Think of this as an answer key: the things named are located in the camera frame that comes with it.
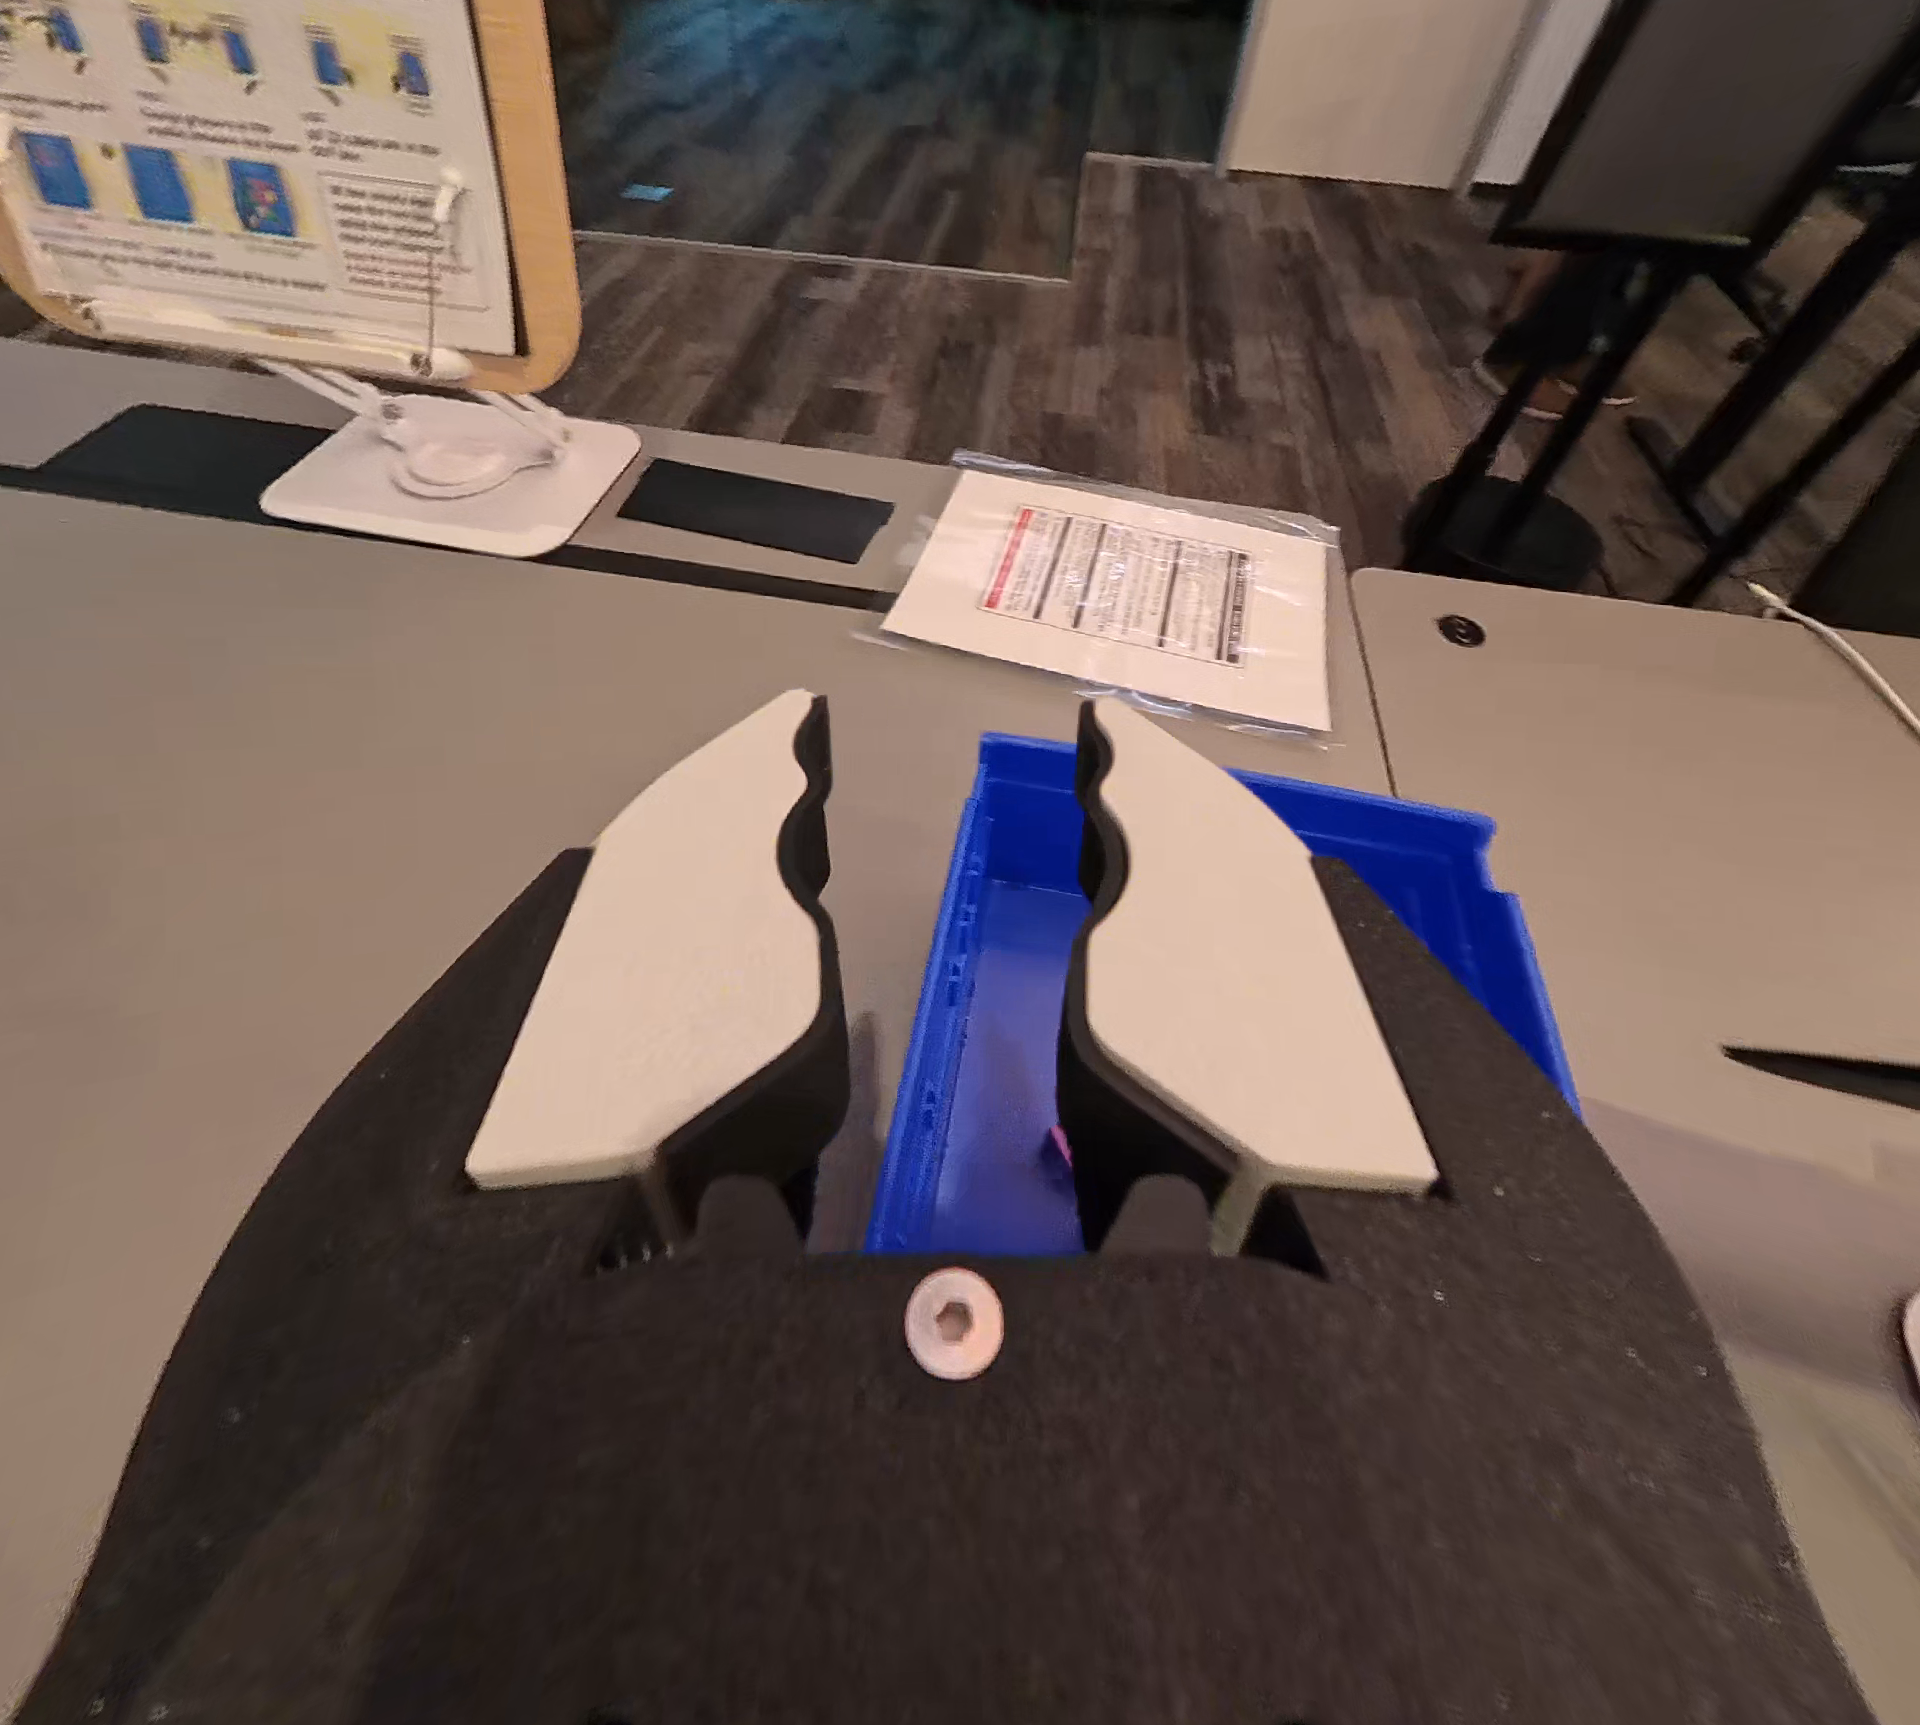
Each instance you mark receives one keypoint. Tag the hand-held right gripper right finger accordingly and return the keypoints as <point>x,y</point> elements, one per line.
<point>1245,991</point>

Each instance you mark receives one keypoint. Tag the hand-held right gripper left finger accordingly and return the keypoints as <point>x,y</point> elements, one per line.
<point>660,976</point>

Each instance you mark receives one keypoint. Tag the black pole with round disc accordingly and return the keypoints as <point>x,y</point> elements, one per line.
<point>1510,534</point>

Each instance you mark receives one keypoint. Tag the printed instruction sheet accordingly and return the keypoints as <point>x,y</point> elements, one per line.
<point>227,29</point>

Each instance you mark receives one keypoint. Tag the wooden display board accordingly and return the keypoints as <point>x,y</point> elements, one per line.
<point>533,181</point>

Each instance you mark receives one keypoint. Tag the paper in plastic sleeve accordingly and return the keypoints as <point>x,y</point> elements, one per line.
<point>1125,585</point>

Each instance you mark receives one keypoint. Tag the black desk inlay plate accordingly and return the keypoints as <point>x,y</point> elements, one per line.
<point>759,510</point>
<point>181,443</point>

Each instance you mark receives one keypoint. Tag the blue plastic bin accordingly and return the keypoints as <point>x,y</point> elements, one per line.
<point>990,1005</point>

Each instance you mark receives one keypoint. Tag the purple wooden cube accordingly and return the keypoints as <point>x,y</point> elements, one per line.
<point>1061,1150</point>

